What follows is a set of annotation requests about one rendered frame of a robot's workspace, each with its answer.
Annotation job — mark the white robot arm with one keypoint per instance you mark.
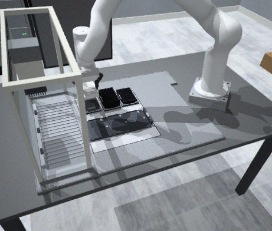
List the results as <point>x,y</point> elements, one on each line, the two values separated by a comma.
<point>225,30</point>

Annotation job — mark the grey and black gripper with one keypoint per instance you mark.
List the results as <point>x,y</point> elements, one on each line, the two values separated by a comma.
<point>93,78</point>

